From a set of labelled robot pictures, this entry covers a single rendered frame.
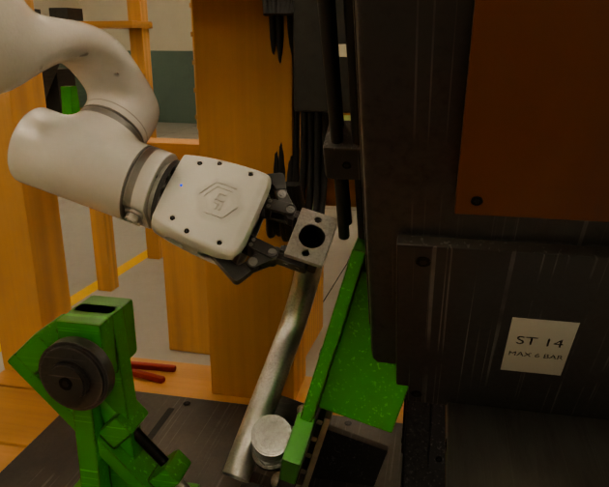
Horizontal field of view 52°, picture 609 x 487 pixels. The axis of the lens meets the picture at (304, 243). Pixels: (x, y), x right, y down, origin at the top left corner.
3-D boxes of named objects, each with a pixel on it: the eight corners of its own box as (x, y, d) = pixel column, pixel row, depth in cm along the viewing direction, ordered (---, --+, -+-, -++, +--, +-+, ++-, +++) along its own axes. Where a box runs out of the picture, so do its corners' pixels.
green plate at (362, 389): (373, 485, 57) (451, 280, 49) (287, 453, 58) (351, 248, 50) (385, 415, 67) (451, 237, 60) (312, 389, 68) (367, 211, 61)
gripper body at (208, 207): (130, 215, 61) (238, 255, 60) (175, 132, 65) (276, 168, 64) (143, 245, 68) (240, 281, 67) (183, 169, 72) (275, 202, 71)
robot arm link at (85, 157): (164, 171, 72) (127, 235, 68) (60, 133, 73) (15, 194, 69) (158, 124, 65) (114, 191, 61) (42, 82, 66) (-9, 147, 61)
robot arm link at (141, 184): (111, 202, 61) (140, 213, 60) (152, 130, 64) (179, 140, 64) (128, 237, 68) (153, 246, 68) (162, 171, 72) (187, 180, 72)
